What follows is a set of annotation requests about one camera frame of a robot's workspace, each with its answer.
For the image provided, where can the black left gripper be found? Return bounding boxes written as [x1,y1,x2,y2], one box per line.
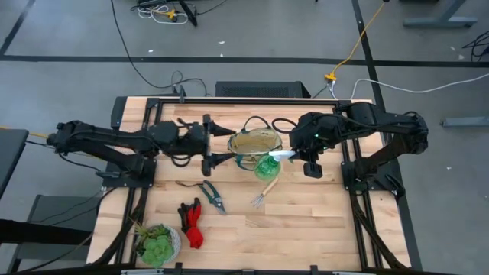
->
[186,113,237,177]

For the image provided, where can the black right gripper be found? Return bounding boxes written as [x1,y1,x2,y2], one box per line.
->
[289,128,325,180]

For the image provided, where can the green pruning shears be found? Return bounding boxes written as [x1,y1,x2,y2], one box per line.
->
[175,180,228,216]

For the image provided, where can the red and black gardening gloves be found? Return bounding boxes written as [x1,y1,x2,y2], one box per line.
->
[176,196,205,250]

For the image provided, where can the black computer tower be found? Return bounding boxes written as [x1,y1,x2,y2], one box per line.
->
[214,80,312,99]

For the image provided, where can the succulent plant in white pot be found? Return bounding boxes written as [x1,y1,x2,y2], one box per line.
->
[132,221,183,269]

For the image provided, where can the black tripod leg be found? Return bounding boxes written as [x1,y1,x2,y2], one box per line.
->
[177,0,199,28]

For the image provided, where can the grey table foot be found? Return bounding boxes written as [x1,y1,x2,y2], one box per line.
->
[402,0,478,29]
[440,115,489,128]

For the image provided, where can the black equipment stand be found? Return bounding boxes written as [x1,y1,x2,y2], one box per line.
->
[0,193,106,275]

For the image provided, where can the black desk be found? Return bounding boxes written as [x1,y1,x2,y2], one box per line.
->
[0,128,30,199]

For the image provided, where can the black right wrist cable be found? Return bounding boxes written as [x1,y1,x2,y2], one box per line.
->
[270,117,300,135]

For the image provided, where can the black aluminium table frame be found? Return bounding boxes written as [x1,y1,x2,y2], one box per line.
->
[90,96,413,273]

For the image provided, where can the white floor cable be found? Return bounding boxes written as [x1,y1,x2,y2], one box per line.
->
[329,72,489,101]

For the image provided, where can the yellow extension cable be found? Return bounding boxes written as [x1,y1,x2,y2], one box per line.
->
[324,1,387,83]

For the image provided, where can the black floor cable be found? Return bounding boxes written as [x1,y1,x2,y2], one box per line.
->
[109,0,209,97]

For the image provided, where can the white cable coil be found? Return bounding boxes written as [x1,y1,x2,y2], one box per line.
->
[136,4,190,25]

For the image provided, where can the thin yellow cable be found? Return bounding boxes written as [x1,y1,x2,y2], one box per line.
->
[0,125,53,139]

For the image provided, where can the black cable bundle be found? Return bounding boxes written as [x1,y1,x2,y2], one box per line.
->
[461,30,489,63]

